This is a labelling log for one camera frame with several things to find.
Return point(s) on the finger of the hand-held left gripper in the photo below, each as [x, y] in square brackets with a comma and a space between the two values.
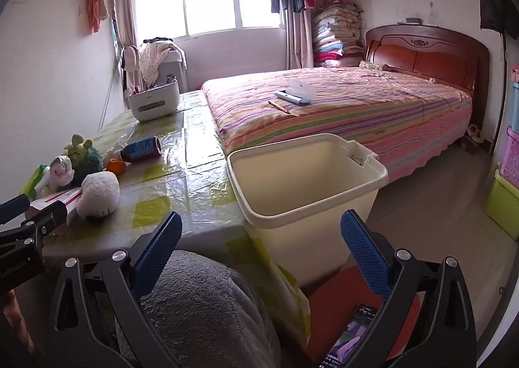
[14, 207]
[48, 218]

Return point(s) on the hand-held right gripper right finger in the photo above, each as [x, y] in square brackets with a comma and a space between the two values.
[365, 254]

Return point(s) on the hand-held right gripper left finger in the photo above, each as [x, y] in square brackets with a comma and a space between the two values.
[156, 254]

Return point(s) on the white bottle red label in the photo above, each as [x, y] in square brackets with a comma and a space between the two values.
[67, 197]

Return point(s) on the light green packet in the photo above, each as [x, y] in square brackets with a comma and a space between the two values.
[34, 183]

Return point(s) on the white printed pouch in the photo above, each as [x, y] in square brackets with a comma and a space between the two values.
[61, 171]

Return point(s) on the white plastic bag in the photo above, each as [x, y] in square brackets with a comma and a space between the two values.
[99, 191]

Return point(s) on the green plush toy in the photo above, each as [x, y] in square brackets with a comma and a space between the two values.
[87, 159]

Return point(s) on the orange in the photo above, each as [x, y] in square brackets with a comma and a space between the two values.
[115, 167]

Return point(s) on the blue label bottle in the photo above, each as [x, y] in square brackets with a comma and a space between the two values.
[142, 147]

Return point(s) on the cream plastic bin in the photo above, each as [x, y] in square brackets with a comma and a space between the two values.
[284, 173]

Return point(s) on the person's left hand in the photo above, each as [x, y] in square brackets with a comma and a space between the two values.
[7, 319]

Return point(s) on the red stool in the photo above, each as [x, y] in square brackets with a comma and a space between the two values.
[332, 303]

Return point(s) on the grey fleece trouser leg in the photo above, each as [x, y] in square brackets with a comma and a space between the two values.
[211, 311]

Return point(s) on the smartphone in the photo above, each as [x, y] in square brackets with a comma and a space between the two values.
[348, 335]

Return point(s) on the bed with striped cover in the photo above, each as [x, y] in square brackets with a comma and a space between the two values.
[344, 116]

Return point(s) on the green plastic box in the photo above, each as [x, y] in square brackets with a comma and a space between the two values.
[502, 205]

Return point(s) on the white desk organizer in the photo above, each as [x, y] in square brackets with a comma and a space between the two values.
[156, 104]

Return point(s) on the pair of slippers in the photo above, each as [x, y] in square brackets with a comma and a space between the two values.
[474, 133]

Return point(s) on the pencil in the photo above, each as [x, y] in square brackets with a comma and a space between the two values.
[279, 106]

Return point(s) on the pink plastic basket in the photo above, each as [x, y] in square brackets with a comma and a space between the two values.
[510, 161]

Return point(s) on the blue white pencil case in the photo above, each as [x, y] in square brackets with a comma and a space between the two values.
[294, 96]

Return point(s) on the grey washing machine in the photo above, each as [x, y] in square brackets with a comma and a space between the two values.
[180, 72]

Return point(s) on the floral pillow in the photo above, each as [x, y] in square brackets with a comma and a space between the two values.
[373, 65]

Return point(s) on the dotted white cloth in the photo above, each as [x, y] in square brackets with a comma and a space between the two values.
[154, 59]

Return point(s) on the wooden headboard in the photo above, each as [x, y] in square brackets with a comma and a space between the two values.
[425, 55]

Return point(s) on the blue storage box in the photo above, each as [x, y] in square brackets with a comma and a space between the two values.
[515, 108]

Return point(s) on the orange hanging cloth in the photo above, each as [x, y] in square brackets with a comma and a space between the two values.
[95, 7]

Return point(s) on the stack of folded quilts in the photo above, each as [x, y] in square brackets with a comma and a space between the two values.
[336, 31]

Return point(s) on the pink printed cloth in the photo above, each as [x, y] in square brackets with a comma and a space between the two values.
[515, 74]

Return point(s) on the small grey device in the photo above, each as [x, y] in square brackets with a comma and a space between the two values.
[409, 21]

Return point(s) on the window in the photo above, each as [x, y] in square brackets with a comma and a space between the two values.
[211, 11]

